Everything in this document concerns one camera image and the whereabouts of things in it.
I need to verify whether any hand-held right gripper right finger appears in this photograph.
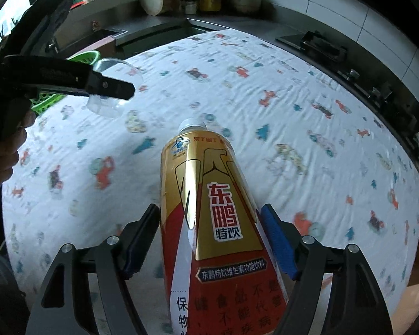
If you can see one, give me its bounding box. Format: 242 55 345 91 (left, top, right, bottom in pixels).
260 203 393 335

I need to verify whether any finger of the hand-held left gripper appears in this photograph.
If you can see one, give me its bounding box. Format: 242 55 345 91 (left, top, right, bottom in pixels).
85 71 136 101

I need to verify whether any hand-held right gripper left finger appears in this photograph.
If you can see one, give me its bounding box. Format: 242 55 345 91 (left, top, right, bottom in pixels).
24 203 161 335

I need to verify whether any clear plastic lid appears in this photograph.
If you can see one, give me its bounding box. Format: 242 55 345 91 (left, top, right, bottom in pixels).
87 58 144 117

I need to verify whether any green plastic basket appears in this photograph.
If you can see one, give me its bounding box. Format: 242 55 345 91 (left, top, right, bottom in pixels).
30 51 102 116

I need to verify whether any yellow plastic wrapper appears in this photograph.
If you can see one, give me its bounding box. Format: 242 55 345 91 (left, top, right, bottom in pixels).
159 119 290 335

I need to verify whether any person's left hand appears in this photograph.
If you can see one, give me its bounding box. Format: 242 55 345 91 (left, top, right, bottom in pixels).
0 112 37 182

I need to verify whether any printed white tablecloth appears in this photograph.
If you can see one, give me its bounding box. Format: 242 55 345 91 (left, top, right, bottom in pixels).
2 30 419 335

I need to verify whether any person's dark clothing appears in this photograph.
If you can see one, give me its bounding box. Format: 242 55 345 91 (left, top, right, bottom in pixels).
0 255 30 335

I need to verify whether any steel cooking pot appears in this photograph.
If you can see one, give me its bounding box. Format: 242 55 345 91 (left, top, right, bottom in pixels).
225 0 263 15

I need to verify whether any black gas stove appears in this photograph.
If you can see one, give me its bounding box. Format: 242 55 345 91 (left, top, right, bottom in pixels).
276 31 419 140

